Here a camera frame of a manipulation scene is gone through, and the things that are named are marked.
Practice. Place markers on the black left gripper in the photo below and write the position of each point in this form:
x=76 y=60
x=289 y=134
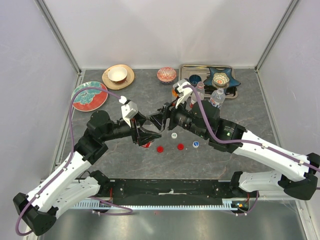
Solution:
x=143 y=136

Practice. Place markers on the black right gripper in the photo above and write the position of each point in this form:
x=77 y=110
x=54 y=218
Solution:
x=166 y=111

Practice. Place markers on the small red-cap clear bottle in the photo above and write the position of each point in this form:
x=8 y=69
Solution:
x=148 y=137

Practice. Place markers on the white juice bottle cap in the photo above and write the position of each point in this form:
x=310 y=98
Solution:
x=174 y=135

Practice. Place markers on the orange juice bottle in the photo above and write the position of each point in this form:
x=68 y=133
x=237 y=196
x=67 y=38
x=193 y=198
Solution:
x=173 y=93

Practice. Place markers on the red bottle cap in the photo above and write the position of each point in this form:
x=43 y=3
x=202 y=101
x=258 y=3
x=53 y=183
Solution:
x=180 y=146
x=160 y=149

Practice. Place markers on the blue white Pocari cap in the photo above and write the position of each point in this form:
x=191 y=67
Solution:
x=195 y=144

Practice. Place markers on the tall red-cap clear bottle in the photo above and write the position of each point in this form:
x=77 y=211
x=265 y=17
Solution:
x=200 y=89

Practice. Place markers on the clear Pocari Sweat bottle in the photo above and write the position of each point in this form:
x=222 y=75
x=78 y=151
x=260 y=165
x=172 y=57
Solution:
x=217 y=98

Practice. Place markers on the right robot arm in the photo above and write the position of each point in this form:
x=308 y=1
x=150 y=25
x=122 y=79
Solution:
x=293 y=173

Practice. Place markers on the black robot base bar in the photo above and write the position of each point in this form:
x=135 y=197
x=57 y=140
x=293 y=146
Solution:
x=130 y=191

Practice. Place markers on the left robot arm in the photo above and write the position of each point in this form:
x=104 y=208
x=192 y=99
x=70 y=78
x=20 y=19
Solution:
x=42 y=206

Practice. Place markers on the red patterned bowl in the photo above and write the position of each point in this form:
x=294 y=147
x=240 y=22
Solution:
x=166 y=75

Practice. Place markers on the blue ceramic cup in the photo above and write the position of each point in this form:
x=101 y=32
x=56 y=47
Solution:
x=195 y=79

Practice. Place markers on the steel tray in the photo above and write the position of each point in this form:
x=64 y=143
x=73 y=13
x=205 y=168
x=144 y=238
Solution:
x=186 y=70

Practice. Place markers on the red white tea cup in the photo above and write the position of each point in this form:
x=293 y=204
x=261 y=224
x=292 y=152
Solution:
x=117 y=74

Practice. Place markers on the tan saucer plate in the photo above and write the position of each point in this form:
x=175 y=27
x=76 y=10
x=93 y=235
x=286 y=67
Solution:
x=118 y=86

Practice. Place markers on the red teal floral plate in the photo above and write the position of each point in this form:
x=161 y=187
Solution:
x=90 y=99

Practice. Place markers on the patterned flower bowl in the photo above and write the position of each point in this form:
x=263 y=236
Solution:
x=220 y=80

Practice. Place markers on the blue star-shaped dish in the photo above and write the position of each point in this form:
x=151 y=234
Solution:
x=227 y=70

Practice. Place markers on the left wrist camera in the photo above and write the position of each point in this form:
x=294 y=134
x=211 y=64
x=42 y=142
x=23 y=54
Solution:
x=128 y=109

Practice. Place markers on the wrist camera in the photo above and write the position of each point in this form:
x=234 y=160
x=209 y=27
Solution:
x=184 y=90
x=128 y=109

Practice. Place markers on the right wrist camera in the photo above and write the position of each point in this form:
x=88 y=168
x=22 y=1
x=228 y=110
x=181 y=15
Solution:
x=184 y=90

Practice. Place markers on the slotted cable duct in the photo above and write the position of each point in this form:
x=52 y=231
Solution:
x=221 y=205

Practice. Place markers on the left aluminium frame post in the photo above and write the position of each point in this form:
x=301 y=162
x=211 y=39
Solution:
x=58 y=34

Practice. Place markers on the aluminium frame post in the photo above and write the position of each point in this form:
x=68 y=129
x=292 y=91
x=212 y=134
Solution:
x=276 y=34
x=58 y=34

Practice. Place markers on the right aluminium frame post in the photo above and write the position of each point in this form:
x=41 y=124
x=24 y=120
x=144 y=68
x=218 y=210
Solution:
x=276 y=34

